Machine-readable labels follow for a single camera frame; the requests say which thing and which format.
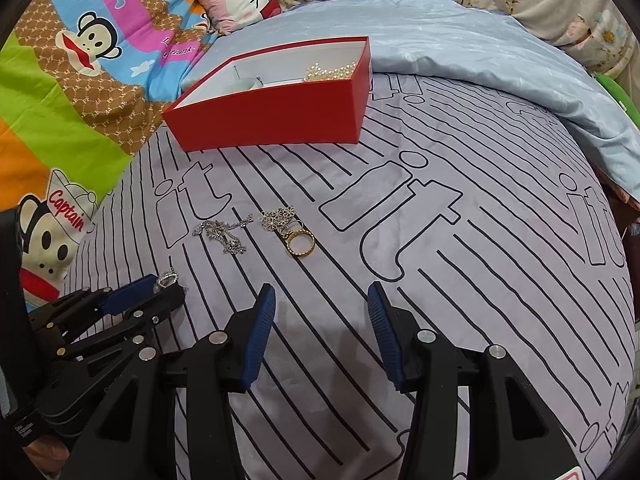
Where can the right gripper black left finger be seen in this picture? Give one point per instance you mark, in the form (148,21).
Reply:
(132,433)

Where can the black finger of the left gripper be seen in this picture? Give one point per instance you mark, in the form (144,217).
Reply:
(151,312)

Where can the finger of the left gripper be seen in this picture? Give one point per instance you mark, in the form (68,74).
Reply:
(118,301)

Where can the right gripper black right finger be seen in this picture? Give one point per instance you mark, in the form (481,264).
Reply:
(512,432)

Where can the pale jade bangle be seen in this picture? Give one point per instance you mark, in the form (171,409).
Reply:
(245,84)

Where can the red jewelry box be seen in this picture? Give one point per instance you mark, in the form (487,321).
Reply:
(315,91)

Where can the left hand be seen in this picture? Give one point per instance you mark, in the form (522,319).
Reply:
(48,455)

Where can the lavender striped bed sheet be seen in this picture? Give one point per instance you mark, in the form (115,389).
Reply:
(475,210)

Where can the colorful monkey cartoon blanket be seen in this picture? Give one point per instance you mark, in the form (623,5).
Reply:
(83,83)

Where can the green object at bedside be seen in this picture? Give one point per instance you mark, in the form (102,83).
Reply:
(621,97)

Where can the light blue blanket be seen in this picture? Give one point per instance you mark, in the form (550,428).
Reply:
(440,38)

